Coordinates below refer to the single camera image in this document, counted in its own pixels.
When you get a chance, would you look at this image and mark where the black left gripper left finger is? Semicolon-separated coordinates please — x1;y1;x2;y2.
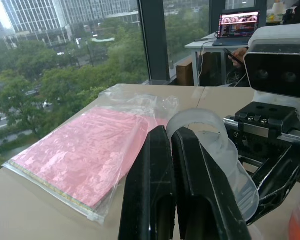
118;125;177;240

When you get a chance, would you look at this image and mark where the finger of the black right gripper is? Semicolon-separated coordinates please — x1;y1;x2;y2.
245;145;300;226

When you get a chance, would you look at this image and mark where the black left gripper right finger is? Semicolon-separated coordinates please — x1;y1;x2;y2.
170;127;252;240

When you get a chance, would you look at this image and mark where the bystander hand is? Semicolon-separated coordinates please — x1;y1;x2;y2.
227;46;249;69

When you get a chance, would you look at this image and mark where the clear bag of pink paper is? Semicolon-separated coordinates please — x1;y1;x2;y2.
1;83;181;226

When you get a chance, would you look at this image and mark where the black smartphone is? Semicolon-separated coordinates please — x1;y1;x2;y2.
223;47;245;65

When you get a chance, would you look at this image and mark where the brown wooden box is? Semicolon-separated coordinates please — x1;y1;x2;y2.
175;55;194;87

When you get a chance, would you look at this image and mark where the open dark laptop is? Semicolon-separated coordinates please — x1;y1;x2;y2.
212;9;262;47

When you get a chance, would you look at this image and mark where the white desk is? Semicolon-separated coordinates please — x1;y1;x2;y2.
184;31;253;87

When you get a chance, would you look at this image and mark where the white hanging cable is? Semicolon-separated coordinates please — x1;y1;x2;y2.
196;41;207;87

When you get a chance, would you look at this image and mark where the dark window frame pillar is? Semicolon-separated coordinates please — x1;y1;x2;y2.
137;0;171;86

